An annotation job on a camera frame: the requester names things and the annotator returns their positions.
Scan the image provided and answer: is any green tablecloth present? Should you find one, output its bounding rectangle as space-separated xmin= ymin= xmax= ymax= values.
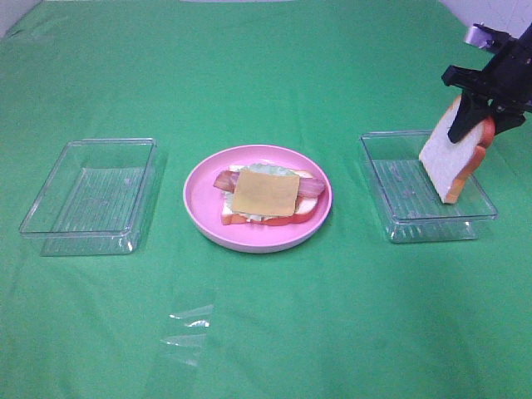
xmin=1 ymin=1 xmax=531 ymax=398

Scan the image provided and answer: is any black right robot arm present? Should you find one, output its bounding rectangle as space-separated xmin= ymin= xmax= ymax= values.
xmin=441 ymin=23 xmax=531 ymax=144

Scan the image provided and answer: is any clear right plastic tray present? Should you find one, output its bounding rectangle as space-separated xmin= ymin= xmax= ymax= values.
xmin=359 ymin=131 xmax=498 ymax=244

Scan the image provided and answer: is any clear plastic tray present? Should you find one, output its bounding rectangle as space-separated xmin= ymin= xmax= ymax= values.
xmin=359 ymin=131 xmax=498 ymax=244
xmin=19 ymin=138 xmax=165 ymax=256

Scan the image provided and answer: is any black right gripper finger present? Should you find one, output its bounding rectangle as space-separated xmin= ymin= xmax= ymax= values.
xmin=493 ymin=111 xmax=525 ymax=135
xmin=447 ymin=93 xmax=487 ymax=144

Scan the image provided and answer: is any pink round plate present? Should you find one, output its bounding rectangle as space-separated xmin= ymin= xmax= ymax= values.
xmin=183 ymin=145 xmax=333 ymax=254

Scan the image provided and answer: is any clear left plastic tray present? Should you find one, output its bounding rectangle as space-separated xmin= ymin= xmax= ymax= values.
xmin=19 ymin=138 xmax=165 ymax=256

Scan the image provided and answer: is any toy lettuce leaf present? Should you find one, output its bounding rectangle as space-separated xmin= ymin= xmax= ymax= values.
xmin=222 ymin=164 xmax=300 ymax=224

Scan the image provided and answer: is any yellow toy cheese slice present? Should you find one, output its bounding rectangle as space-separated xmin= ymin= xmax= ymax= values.
xmin=232 ymin=170 xmax=299 ymax=217

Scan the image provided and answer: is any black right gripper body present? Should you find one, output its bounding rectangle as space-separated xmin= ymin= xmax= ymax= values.
xmin=441 ymin=39 xmax=531 ymax=112

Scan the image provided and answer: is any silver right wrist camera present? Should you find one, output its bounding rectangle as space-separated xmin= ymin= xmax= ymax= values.
xmin=464 ymin=24 xmax=514 ymax=54

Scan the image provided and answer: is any toy bread slice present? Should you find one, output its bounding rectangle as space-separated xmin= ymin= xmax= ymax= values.
xmin=418 ymin=96 xmax=495 ymax=204
xmin=246 ymin=169 xmax=324 ymax=226

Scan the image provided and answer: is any curved toy bacon strip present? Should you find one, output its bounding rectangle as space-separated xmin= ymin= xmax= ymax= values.
xmin=214 ymin=170 xmax=239 ymax=193

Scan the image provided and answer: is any clear plastic film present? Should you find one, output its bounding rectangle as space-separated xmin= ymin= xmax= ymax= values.
xmin=159 ymin=304 xmax=214 ymax=367

